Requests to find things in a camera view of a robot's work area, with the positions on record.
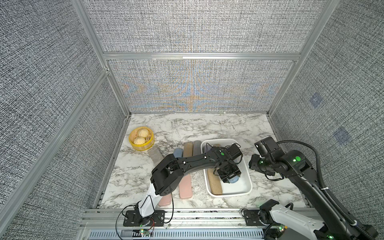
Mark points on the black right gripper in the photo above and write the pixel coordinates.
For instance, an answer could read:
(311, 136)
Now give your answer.
(253, 160)

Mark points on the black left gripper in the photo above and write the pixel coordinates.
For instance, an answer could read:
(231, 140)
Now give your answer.
(236, 171)

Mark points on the tan glasses case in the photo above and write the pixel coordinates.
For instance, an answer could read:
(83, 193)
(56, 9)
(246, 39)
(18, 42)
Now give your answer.
(215, 185)
(188, 150)

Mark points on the grey-beige rectangular glasses case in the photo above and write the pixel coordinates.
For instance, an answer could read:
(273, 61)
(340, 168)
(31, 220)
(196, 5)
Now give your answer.
(155, 155)

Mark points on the light blue case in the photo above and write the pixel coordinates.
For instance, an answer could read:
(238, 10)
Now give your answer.
(232, 180)
(178, 153)

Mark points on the purple fabric glasses case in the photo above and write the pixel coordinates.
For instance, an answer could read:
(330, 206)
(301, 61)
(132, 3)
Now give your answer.
(208, 147)

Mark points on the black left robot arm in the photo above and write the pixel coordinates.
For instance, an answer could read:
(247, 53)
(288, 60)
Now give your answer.
(168, 174)

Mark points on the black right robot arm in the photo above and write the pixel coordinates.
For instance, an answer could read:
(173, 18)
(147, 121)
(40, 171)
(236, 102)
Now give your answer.
(338, 223)

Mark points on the white plastic storage tray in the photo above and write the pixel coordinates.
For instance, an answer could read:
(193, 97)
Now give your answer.
(242, 187)

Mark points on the grey fabric glasses case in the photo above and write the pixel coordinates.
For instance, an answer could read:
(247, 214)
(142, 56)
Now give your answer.
(197, 148)

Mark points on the pink glasses case right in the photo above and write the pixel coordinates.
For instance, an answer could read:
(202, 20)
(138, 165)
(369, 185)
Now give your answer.
(185, 188)

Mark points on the pink glasses case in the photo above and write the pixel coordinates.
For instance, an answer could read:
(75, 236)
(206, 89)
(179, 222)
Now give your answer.
(185, 188)
(165, 201)

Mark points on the pink glasses case left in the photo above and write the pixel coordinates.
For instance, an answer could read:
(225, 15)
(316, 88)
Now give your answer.
(165, 201)

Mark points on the yellow bamboo steamer basket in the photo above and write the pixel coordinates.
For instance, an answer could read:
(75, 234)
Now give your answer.
(150, 140)

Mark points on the white steamed bun back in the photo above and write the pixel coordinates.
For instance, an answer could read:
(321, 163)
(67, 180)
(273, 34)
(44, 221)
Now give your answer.
(143, 132)

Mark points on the white steamed bun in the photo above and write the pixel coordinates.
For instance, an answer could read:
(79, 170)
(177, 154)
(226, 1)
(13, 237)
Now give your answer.
(140, 140)
(143, 132)

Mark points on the white steamed bun front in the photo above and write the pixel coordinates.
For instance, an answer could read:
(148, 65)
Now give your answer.
(140, 140)

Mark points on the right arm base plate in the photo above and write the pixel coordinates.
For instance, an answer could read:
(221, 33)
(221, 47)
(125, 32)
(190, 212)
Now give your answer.
(252, 218)

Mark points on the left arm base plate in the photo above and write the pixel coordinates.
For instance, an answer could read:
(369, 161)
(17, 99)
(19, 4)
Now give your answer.
(134, 219)

